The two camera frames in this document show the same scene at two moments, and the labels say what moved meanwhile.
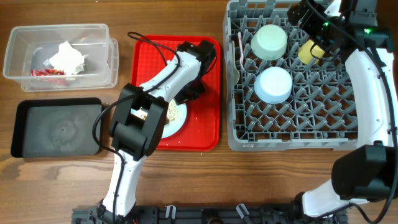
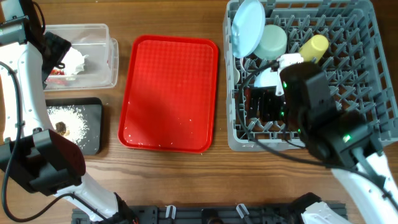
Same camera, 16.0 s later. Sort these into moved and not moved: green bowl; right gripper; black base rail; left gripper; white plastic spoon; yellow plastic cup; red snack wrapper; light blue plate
Moved: light blue plate; right gripper; left gripper
Not moved: white plastic spoon; black base rail; green bowl; yellow plastic cup; red snack wrapper
